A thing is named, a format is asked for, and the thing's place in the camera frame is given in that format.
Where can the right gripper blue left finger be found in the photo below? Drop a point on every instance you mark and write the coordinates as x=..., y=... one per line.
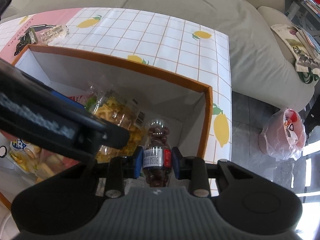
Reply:
x=121, y=168

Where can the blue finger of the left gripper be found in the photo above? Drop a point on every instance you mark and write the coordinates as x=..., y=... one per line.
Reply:
x=62, y=102

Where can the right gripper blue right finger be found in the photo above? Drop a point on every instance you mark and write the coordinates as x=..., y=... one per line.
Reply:
x=194, y=170

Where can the clear bottle of chocolate balls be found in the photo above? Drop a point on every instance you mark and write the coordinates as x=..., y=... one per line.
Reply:
x=157, y=154

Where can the yellow cracker packet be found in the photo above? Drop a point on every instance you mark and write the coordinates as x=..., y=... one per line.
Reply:
x=114, y=108

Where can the blue yellow snack bag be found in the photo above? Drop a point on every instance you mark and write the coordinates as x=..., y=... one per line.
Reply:
x=25, y=154

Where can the clear bag of fruit chips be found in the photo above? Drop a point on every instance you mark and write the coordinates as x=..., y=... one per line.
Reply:
x=51, y=164

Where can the red snack packet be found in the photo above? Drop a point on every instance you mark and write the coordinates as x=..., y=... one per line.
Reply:
x=81, y=99

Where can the orange cardboard box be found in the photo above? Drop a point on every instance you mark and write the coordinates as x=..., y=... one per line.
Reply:
x=126, y=92

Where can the clear nut bar packet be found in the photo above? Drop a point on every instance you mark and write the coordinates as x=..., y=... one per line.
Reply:
x=54, y=35

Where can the dark green snack packet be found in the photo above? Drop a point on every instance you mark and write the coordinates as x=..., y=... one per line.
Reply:
x=28, y=38

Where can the pink bin with bag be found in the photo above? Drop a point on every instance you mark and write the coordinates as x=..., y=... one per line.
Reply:
x=284, y=136

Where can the beige fabric sofa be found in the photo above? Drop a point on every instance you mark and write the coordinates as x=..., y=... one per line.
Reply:
x=262, y=67

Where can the stack of books on sofa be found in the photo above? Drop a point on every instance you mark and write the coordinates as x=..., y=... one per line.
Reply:
x=304, y=48

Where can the cluttered desk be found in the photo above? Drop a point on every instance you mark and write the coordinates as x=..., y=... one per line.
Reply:
x=306, y=11

